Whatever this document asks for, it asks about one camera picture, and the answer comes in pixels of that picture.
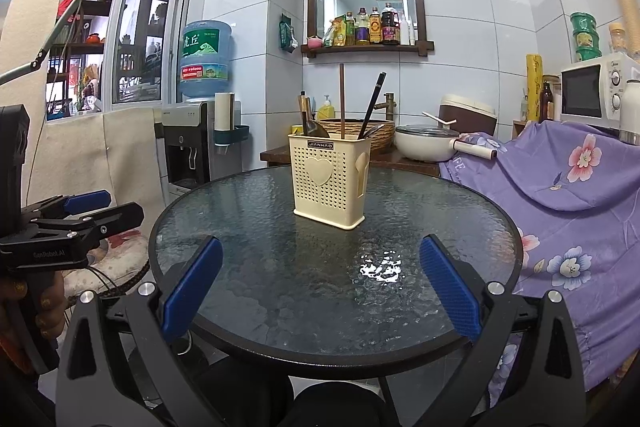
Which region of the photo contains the yellow paper roll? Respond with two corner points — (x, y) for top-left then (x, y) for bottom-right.
(525, 53), (545, 122)

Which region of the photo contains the sliding glass window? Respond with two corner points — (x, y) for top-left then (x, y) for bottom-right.
(45, 0), (193, 120)

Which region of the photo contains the round printed seat cushion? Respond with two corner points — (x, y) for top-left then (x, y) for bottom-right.
(62, 229), (151, 303)

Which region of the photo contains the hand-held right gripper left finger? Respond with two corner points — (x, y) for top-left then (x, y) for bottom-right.
(54, 235), (225, 427)

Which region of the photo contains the person's left hand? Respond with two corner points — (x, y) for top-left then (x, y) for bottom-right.
(0, 272), (67, 358)

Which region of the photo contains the green hanging packet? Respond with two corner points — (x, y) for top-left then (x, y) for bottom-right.
(278, 13), (299, 54)

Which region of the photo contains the white paper cup stack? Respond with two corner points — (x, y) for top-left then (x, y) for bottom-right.
(214, 92), (236, 132)

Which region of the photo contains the cream plastic utensil holder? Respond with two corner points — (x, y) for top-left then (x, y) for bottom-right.
(287, 133), (372, 229)

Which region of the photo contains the woven wooden wash basin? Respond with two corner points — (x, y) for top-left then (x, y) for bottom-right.
(317, 118), (396, 152)

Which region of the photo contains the blue water jug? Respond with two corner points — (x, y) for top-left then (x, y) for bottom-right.
(179, 19), (233, 102)

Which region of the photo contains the yellow seasoning packet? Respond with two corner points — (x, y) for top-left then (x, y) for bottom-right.
(325, 14), (348, 48)

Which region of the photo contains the brown and white rice cooker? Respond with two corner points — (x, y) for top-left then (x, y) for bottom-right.
(439, 94), (497, 135)

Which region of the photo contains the orange-label sauce bottle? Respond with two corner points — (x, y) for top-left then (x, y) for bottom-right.
(368, 7), (383, 44)

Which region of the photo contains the white cooking pot with lid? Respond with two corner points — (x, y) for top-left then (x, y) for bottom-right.
(394, 124), (463, 162)

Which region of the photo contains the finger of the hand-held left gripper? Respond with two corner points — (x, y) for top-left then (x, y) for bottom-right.
(20, 189), (112, 228)
(0, 201), (146, 244)

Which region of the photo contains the white lint roller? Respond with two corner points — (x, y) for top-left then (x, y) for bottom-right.
(451, 139), (498, 160)

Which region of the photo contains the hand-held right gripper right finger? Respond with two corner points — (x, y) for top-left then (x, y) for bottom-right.
(418, 233), (587, 427)

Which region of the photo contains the wooden washstand counter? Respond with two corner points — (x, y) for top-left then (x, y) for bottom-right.
(260, 147), (443, 180)

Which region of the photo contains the beige hanging cloth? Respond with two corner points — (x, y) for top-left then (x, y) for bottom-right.
(0, 0), (168, 228)

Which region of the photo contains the teal plastic wall holder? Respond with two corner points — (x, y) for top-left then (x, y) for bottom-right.
(215, 124), (251, 145)

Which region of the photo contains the black chopstick with gold band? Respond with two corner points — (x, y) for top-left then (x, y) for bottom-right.
(356, 72), (386, 140)

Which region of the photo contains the dark soy sauce bottle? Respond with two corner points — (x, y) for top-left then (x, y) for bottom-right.
(381, 3), (402, 45)

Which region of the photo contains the water dispenser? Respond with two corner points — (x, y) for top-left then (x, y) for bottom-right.
(155, 101), (241, 202)

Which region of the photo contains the purple floral cloth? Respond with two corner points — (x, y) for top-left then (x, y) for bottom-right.
(440, 119), (640, 403)

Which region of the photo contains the plain black chopstick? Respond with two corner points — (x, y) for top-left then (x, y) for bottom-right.
(362, 73), (388, 140)

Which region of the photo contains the white microwave oven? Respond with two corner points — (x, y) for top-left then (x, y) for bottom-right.
(559, 54), (640, 128)

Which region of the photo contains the brown glass bottle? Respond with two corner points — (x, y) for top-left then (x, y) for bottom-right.
(539, 82), (555, 122)

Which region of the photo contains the dark wooden wall shelf frame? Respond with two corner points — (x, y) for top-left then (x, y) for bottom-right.
(301, 0), (435, 58)

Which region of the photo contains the bamboo-style faucet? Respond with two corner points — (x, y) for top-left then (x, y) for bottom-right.
(374, 93), (398, 124)

